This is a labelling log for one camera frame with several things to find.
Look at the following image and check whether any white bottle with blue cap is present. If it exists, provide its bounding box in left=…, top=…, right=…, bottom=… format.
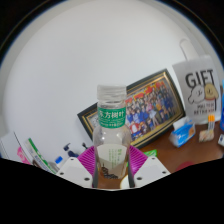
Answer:
left=53, top=155, right=65, bottom=169

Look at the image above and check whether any clear green-labelled water bottle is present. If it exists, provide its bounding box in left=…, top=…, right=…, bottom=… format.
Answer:
left=92, top=84, right=133, bottom=189

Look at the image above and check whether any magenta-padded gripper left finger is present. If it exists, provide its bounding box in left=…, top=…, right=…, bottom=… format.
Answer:
left=55, top=145, right=100, bottom=190

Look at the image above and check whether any blue tissue pack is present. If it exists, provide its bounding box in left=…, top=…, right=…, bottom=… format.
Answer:
left=168, top=116, right=197, bottom=148

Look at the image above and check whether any framed group picture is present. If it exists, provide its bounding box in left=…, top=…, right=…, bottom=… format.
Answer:
left=77, top=68, right=186, bottom=150

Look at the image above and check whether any pink tall tube box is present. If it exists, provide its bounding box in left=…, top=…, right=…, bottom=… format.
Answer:
left=16, top=146, right=33, bottom=165

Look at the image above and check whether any white and green tube box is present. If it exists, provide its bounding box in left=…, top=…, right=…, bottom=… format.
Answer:
left=23, top=137, right=56, bottom=174

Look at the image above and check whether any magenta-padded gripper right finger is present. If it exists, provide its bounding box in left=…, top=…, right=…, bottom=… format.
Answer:
left=127, top=145, right=172, bottom=190

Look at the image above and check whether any dark blue pump bottle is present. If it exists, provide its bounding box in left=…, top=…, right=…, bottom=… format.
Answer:
left=63, top=143, right=80, bottom=159

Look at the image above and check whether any small orange-topped pack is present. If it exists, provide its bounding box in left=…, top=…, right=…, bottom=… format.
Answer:
left=207, top=114, right=216, bottom=132

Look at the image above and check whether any white paper gift bag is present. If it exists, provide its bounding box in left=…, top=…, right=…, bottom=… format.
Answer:
left=171, top=38, right=223, bottom=125

